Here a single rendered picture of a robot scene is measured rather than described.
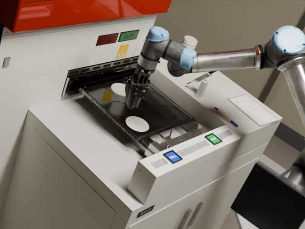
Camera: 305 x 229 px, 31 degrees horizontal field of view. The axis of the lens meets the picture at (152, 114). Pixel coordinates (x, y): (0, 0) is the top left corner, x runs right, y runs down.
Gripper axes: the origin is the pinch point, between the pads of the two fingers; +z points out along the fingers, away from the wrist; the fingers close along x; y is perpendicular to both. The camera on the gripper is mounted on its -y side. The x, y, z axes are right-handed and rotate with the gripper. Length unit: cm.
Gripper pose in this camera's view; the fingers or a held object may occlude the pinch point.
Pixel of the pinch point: (130, 104)
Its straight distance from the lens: 218.7
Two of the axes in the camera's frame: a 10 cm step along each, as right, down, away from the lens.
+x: 9.5, 2.6, 1.9
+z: -3.2, 7.9, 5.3
